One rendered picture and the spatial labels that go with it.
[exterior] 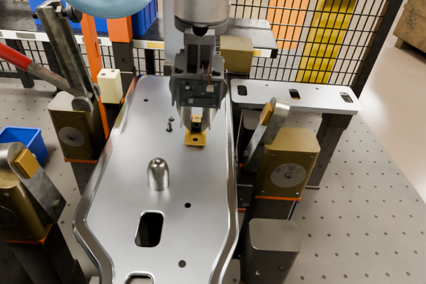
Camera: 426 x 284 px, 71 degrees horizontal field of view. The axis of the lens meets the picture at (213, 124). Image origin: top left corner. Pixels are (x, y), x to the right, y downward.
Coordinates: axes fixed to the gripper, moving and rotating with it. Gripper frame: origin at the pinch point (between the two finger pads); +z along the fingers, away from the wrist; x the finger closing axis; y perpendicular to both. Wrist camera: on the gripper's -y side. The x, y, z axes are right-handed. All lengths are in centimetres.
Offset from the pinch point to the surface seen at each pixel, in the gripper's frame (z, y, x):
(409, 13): 69, -295, 223
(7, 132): 26, -21, -53
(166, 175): -0.6, 13.3, -3.7
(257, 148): -1.5, 7.2, 10.0
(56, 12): -18.1, -0.2, -20.3
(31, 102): 33, -45, -61
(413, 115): 105, -153, 173
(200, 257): 1.8, 23.9, 1.9
